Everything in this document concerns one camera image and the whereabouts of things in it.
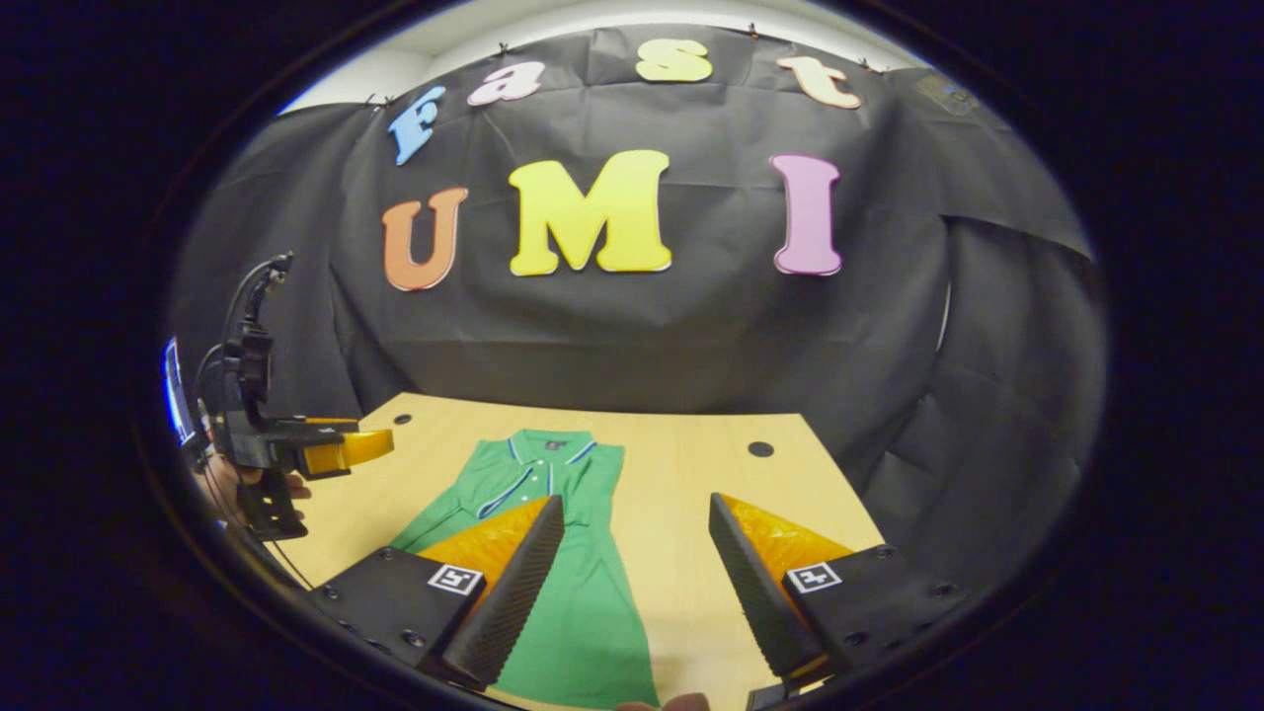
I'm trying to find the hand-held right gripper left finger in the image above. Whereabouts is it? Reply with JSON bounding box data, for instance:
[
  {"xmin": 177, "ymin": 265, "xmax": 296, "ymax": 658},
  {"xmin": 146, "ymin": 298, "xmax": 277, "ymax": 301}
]
[{"xmin": 306, "ymin": 494, "xmax": 566, "ymax": 690}]

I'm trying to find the row of black cloth clips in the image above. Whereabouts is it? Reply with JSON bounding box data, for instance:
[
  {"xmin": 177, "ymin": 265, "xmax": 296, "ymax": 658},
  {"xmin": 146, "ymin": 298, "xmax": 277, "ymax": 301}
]
[{"xmin": 365, "ymin": 22, "xmax": 882, "ymax": 108}]

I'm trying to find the black backdrop cloth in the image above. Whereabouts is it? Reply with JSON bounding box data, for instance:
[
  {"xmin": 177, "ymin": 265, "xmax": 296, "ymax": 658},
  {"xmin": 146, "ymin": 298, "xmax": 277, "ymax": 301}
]
[{"xmin": 168, "ymin": 25, "xmax": 1107, "ymax": 593}]

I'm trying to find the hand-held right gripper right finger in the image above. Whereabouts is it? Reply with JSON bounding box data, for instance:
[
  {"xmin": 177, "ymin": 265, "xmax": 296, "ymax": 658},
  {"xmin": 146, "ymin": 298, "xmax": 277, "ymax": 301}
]
[{"xmin": 709, "ymin": 492, "xmax": 975, "ymax": 692}]

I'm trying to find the green T-shirt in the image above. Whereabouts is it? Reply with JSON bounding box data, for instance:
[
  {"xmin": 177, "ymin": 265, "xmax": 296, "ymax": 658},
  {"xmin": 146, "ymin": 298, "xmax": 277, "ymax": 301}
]
[{"xmin": 390, "ymin": 429, "xmax": 661, "ymax": 710}]

